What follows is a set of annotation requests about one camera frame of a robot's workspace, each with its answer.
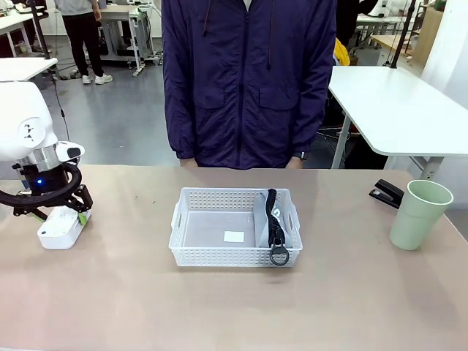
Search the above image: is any small white desk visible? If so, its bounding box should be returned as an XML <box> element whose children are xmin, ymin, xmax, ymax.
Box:
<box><xmin>0</xmin><ymin>57</ymin><xmax>59</xmax><ymax>83</ymax></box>

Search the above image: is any large white desk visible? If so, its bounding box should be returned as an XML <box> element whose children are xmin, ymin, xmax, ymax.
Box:
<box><xmin>328</xmin><ymin>65</ymin><xmax>468</xmax><ymax>180</ymax></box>

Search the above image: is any person in purple jacket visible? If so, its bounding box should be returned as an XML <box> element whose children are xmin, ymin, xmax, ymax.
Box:
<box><xmin>162</xmin><ymin>0</ymin><xmax>338</xmax><ymax>170</ymax></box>

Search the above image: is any yellow jacket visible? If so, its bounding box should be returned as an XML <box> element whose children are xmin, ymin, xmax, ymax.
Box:
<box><xmin>334</xmin><ymin>37</ymin><xmax>351</xmax><ymax>67</ymax></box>

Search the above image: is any person in black trousers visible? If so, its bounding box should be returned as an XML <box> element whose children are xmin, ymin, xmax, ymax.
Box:
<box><xmin>54</xmin><ymin>0</ymin><xmax>114</xmax><ymax>86</ymax></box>

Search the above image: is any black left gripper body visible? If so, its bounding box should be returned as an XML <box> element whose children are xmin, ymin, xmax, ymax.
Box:
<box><xmin>12</xmin><ymin>162</ymin><xmax>76</xmax><ymax>210</ymax></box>

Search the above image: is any light green plastic cup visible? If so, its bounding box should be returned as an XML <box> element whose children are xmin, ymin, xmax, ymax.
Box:
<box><xmin>388</xmin><ymin>179</ymin><xmax>455</xmax><ymax>252</ymax></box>

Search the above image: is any wooden top table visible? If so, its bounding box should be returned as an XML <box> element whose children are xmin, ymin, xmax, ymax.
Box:
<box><xmin>369</xmin><ymin>33</ymin><xmax>421</xmax><ymax>67</ymax></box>

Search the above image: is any white rectangular adapter box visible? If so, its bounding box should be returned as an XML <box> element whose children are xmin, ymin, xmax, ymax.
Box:
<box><xmin>37</xmin><ymin>206</ymin><xmax>83</xmax><ymax>251</ymax></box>

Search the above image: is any person in black top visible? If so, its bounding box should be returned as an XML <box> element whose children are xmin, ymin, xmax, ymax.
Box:
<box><xmin>335</xmin><ymin>0</ymin><xmax>378</xmax><ymax>49</ymax></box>

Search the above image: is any black pole stand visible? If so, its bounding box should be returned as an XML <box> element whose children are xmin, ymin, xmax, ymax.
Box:
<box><xmin>388</xmin><ymin>0</ymin><xmax>418</xmax><ymax>69</ymax></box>
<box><xmin>30</xmin><ymin>0</ymin><xmax>52</xmax><ymax>60</ymax></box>

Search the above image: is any grey pouch with black zipper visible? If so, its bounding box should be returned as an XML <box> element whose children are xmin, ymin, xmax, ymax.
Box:
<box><xmin>254</xmin><ymin>188</ymin><xmax>294</xmax><ymax>266</ymax></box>

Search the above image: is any grey equipment workbench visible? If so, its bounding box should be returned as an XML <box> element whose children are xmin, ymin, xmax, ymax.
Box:
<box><xmin>97</xmin><ymin>5</ymin><xmax>162</xmax><ymax>77</ymax></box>

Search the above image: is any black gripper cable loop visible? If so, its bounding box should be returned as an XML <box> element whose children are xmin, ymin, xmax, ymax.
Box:
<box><xmin>0</xmin><ymin>166</ymin><xmax>83</xmax><ymax>208</ymax></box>

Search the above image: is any white perforated plastic basket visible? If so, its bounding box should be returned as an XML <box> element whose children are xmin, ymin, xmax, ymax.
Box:
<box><xmin>168</xmin><ymin>187</ymin><xmax>304</xmax><ymax>268</ymax></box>

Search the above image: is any thin black hanging cable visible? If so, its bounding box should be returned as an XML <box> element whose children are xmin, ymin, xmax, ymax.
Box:
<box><xmin>50</xmin><ymin>71</ymin><xmax>72</xmax><ymax>143</ymax></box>

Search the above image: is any black stapler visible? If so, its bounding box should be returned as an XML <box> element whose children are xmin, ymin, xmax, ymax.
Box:
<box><xmin>368</xmin><ymin>178</ymin><xmax>406</xmax><ymax>210</ymax></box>

